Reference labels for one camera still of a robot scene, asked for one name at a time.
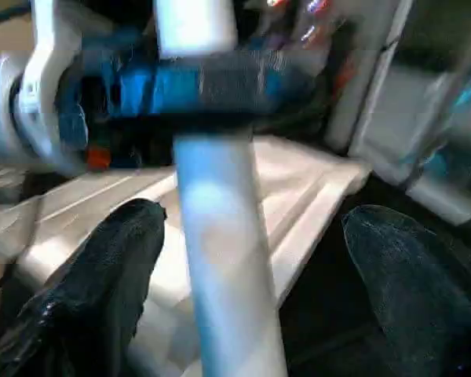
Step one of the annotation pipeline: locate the white plastic table leg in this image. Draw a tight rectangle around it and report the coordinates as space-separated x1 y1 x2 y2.
152 0 291 377

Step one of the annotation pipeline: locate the white glass front fridge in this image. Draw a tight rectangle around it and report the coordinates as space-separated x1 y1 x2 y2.
361 55 471 230

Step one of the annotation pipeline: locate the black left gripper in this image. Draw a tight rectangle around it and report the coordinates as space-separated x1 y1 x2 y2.
59 47 319 170

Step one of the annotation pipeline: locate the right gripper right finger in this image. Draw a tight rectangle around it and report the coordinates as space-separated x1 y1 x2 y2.
341 206 471 377

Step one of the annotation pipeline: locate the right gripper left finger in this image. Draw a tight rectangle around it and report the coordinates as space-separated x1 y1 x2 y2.
0 198 167 377

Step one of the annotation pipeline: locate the white plastic table top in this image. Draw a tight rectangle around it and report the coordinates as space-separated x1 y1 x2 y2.
0 134 374 377

